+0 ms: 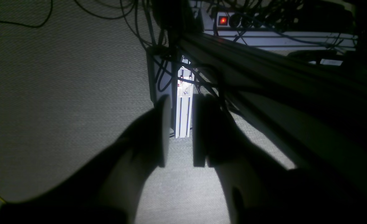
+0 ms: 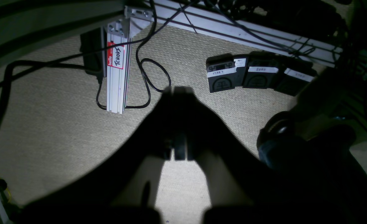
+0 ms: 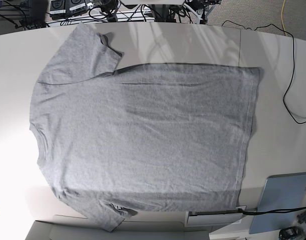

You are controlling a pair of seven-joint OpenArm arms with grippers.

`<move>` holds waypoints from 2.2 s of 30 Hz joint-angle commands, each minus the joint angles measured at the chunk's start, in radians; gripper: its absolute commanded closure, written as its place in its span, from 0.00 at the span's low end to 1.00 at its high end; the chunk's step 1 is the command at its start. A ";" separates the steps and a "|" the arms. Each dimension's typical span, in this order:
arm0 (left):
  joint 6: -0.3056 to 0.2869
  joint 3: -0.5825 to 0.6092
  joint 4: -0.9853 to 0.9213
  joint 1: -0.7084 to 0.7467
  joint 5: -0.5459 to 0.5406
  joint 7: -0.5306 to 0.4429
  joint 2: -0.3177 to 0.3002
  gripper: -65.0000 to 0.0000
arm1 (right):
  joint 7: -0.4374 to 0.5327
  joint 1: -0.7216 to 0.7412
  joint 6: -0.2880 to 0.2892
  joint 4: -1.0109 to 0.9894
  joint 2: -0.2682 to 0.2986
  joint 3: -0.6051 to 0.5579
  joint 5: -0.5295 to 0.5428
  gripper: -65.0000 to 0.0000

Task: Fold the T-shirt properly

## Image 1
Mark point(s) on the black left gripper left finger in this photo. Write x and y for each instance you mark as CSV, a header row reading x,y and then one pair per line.
x,y
107,189

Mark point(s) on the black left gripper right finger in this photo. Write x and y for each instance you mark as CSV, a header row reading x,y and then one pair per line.
x,y
259,190

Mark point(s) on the aluminium extrusion table leg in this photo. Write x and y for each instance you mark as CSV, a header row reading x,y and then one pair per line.
x,y
184,103

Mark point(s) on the white power strip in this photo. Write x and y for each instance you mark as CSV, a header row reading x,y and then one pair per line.
x,y
267,39

